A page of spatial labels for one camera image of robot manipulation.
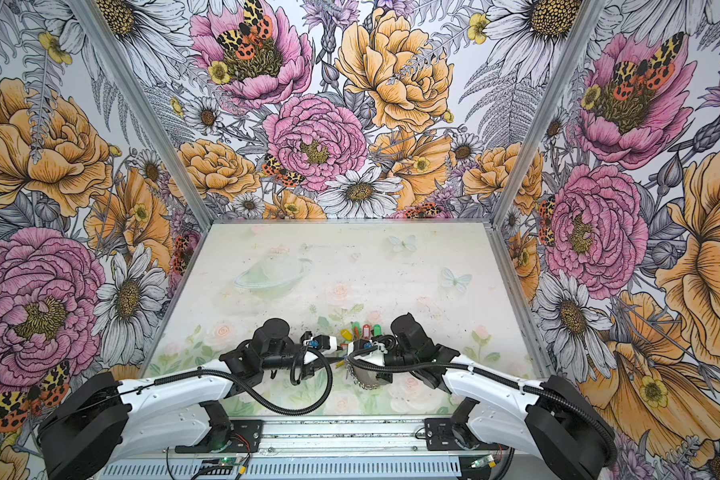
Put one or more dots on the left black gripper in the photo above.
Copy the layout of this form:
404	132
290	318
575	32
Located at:
309	369

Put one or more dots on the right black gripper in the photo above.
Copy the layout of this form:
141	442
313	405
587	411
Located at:
382	377

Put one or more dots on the large metal keyring with keys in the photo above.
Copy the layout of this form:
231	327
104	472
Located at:
354	332

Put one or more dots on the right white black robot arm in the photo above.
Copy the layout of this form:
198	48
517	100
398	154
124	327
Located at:
413	352

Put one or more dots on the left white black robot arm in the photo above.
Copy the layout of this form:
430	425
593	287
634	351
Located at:
105	419

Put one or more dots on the white vented panel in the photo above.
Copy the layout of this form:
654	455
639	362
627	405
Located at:
385	467

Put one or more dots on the green circuit board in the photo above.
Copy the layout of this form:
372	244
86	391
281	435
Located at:
225	468

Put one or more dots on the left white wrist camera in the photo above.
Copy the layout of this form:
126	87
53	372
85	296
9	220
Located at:
325	344

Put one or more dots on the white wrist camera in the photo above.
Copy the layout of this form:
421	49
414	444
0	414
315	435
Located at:
368	351
325	344

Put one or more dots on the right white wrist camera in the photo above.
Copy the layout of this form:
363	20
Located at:
368	351

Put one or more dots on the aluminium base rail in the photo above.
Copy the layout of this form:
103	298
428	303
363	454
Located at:
348	433

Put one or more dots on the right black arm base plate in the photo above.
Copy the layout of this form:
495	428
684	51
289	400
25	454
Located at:
442	434

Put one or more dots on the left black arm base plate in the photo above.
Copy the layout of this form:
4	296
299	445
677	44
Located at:
241	436

